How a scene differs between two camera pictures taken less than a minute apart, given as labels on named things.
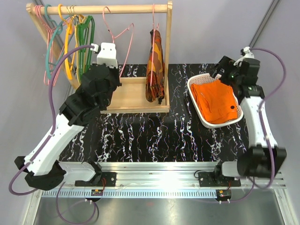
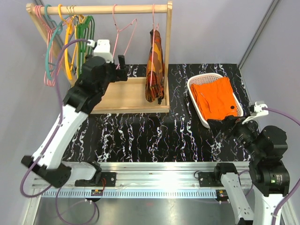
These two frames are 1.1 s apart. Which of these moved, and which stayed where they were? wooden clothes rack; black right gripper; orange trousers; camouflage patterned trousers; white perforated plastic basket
Moved: black right gripper
Stayed: camouflage patterned trousers; white perforated plastic basket; wooden clothes rack; orange trousers
